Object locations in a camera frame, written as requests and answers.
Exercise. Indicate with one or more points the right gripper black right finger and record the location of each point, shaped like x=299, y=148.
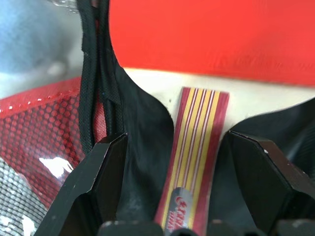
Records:
x=261, y=177

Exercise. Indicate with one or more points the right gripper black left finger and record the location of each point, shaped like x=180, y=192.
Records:
x=86, y=177

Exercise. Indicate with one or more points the red black paddle case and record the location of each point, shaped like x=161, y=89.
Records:
x=37, y=123

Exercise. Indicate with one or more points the red table tennis paddle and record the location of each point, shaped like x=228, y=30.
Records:
x=209, y=37

